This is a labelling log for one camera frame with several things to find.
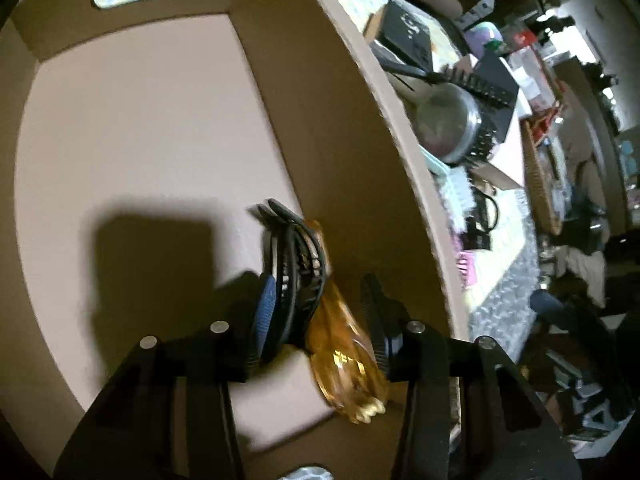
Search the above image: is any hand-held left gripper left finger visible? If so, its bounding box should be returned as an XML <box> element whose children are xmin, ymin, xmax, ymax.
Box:
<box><xmin>52</xmin><ymin>270</ymin><xmax>281</xmax><ymax>480</ymax></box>

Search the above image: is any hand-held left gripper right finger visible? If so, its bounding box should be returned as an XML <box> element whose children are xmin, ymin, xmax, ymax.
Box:
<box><xmin>360</xmin><ymin>272</ymin><xmax>583</xmax><ymax>480</ymax></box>

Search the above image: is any amber translucent hair clip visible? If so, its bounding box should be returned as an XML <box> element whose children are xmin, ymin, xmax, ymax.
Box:
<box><xmin>305</xmin><ymin>217</ymin><xmax>391</xmax><ymax>423</ymax></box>

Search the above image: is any round metal tin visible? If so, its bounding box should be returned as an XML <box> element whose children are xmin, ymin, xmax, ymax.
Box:
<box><xmin>412</xmin><ymin>82</ymin><xmax>496</xmax><ymax>166</ymax></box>

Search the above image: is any brown cardboard box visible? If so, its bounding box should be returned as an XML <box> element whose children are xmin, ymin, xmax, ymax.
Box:
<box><xmin>0</xmin><ymin>0</ymin><xmax>471</xmax><ymax>480</ymax></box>

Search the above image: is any pink cloth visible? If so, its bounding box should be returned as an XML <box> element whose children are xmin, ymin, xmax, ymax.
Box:
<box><xmin>455</xmin><ymin>250</ymin><xmax>476</xmax><ymax>291</ymax></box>

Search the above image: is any wicker basket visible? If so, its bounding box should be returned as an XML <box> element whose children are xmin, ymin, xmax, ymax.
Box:
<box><xmin>520</xmin><ymin>115</ymin><xmax>566</xmax><ymax>236</ymax></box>

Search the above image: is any black hairbrush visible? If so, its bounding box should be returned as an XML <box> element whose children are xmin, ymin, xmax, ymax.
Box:
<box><xmin>370</xmin><ymin>42</ymin><xmax>521</xmax><ymax>111</ymax></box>

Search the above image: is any black square box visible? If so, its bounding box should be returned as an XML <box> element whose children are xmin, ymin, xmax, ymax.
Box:
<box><xmin>377</xmin><ymin>0</ymin><xmax>433</xmax><ymax>68</ymax></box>

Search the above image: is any purple plastic container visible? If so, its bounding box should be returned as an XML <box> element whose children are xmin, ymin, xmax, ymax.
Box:
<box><xmin>465</xmin><ymin>22</ymin><xmax>506</xmax><ymax>56</ymax></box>

